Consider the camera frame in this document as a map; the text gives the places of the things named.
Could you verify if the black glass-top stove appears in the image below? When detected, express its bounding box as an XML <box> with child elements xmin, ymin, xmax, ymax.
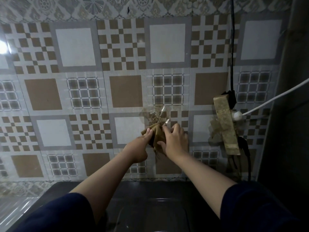
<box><xmin>7</xmin><ymin>179</ymin><xmax>242</xmax><ymax>232</ymax></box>

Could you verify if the crumpled clear plastic wrap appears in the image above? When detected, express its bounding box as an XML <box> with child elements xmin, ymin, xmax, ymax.
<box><xmin>142</xmin><ymin>104</ymin><xmax>170</xmax><ymax>126</ymax></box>

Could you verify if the person's left forearm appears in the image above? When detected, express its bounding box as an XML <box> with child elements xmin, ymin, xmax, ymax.
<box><xmin>70</xmin><ymin>152</ymin><xmax>136</xmax><ymax>225</ymax></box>

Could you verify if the dark blue left sleeve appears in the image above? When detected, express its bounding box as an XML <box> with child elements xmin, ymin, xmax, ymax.
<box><xmin>13</xmin><ymin>192</ymin><xmax>108</xmax><ymax>232</ymax></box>

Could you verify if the person's right forearm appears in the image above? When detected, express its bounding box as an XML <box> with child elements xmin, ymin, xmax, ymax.
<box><xmin>172</xmin><ymin>153</ymin><xmax>237</xmax><ymax>219</ymax></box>

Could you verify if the black plug with thin cable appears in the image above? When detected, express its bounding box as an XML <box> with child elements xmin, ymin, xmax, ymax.
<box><xmin>237</xmin><ymin>136</ymin><xmax>252</xmax><ymax>182</ymax></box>

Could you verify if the dark blue sleeve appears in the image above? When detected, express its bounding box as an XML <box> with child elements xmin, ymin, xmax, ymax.
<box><xmin>220</xmin><ymin>180</ymin><xmax>309</xmax><ymax>232</ymax></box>
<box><xmin>13</xmin><ymin>192</ymin><xmax>108</xmax><ymax>232</ymax></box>

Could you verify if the person's right hand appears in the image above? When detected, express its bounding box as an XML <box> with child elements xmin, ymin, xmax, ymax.
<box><xmin>157</xmin><ymin>123</ymin><xmax>189</xmax><ymax>163</ymax></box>

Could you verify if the thick black power cable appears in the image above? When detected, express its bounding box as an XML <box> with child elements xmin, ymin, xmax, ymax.
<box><xmin>222</xmin><ymin>0</ymin><xmax>237</xmax><ymax>109</ymax></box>

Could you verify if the person's left hand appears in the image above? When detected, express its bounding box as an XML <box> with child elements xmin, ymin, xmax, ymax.
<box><xmin>123</xmin><ymin>128</ymin><xmax>154</xmax><ymax>164</ymax></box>

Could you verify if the yellowed clear adhesive tape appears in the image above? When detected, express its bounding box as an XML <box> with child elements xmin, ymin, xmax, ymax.
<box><xmin>208</xmin><ymin>115</ymin><xmax>226</xmax><ymax>146</ymax></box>

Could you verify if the dark tall cabinet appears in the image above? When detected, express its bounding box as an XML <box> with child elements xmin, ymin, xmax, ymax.
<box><xmin>256</xmin><ymin>0</ymin><xmax>309</xmax><ymax>216</ymax></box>

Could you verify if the yellowed beige power strip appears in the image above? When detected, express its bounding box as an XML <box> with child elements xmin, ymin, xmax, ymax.
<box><xmin>213</xmin><ymin>95</ymin><xmax>241</xmax><ymax>156</ymax></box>

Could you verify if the white plug with cable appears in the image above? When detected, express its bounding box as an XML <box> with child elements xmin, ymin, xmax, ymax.
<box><xmin>232</xmin><ymin>78</ymin><xmax>309</xmax><ymax>121</ymax></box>

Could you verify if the brown cleaning cloth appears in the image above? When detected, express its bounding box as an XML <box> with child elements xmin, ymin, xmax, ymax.
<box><xmin>141</xmin><ymin>123</ymin><xmax>170</xmax><ymax>160</ymax></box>

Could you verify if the dark blue right sleeve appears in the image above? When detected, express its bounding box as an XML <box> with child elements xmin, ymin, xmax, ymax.
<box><xmin>220</xmin><ymin>180</ymin><xmax>309</xmax><ymax>232</ymax></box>

